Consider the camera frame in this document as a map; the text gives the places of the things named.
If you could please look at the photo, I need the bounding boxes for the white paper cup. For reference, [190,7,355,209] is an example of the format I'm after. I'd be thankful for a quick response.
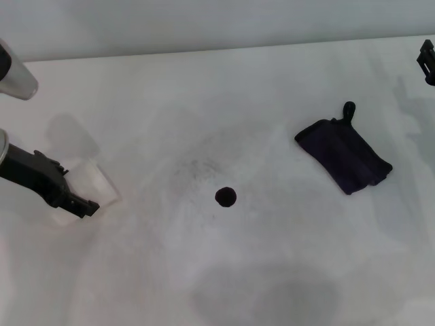
[50,158,122,229]

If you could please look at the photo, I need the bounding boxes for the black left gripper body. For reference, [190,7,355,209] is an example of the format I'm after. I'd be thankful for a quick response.
[0,142,72,209]

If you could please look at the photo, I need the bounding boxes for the dark purple cloth pouch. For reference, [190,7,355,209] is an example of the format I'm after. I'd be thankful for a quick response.
[294,101,394,196]

